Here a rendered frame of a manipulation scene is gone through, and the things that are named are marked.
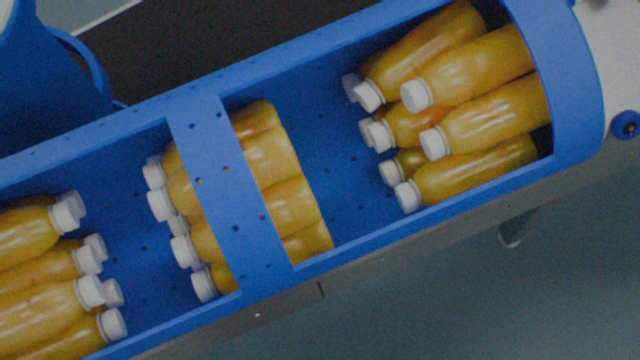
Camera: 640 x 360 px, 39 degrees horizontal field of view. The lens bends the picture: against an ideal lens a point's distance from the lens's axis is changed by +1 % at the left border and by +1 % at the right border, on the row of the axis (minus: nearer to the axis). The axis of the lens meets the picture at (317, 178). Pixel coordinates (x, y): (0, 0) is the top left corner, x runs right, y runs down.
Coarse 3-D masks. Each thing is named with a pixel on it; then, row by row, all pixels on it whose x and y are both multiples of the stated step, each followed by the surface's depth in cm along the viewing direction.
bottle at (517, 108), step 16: (528, 80) 110; (480, 96) 110; (496, 96) 109; (512, 96) 109; (528, 96) 108; (544, 96) 108; (448, 112) 110; (464, 112) 109; (480, 112) 108; (496, 112) 108; (512, 112) 108; (528, 112) 108; (544, 112) 109; (448, 128) 109; (464, 128) 108; (480, 128) 108; (496, 128) 108; (512, 128) 109; (528, 128) 110; (448, 144) 109; (464, 144) 108; (480, 144) 109; (496, 144) 110
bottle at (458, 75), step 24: (456, 48) 109; (480, 48) 108; (504, 48) 108; (432, 72) 107; (456, 72) 107; (480, 72) 107; (504, 72) 109; (528, 72) 111; (432, 96) 108; (456, 96) 107
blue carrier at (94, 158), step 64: (448, 0) 104; (512, 0) 101; (256, 64) 105; (320, 64) 120; (576, 64) 100; (128, 128) 102; (192, 128) 100; (320, 128) 125; (576, 128) 103; (0, 192) 117; (64, 192) 121; (128, 192) 123; (256, 192) 98; (320, 192) 125; (384, 192) 123; (128, 256) 124; (256, 256) 100; (320, 256) 105; (128, 320) 119; (192, 320) 104
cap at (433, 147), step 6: (426, 132) 110; (432, 132) 110; (420, 138) 111; (426, 138) 109; (432, 138) 109; (438, 138) 109; (426, 144) 110; (432, 144) 109; (438, 144) 109; (426, 150) 111; (432, 150) 109; (438, 150) 109; (444, 150) 109; (432, 156) 109; (438, 156) 110
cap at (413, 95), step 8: (416, 80) 108; (400, 88) 109; (408, 88) 107; (416, 88) 107; (408, 96) 108; (416, 96) 107; (424, 96) 107; (408, 104) 109; (416, 104) 107; (424, 104) 108; (416, 112) 108
